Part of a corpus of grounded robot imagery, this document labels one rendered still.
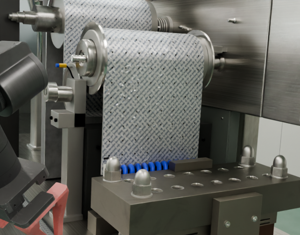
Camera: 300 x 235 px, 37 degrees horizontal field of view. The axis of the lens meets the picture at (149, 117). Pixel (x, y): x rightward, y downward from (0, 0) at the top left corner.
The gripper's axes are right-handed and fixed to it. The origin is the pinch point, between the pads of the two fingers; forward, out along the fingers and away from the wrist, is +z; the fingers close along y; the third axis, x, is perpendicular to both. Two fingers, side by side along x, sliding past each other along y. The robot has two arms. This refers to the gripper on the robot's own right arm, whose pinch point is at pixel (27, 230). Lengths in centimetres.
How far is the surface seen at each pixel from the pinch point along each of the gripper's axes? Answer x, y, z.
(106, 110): -32.8, 15.2, 6.6
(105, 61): -36.4, 14.8, -2.4
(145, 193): -20.3, -0.6, 12.6
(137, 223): -15.8, -1.5, 14.8
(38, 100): -63, 80, 32
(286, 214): -224, 63, 247
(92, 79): -36.2, 19.7, 2.1
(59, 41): -51, 43, 2
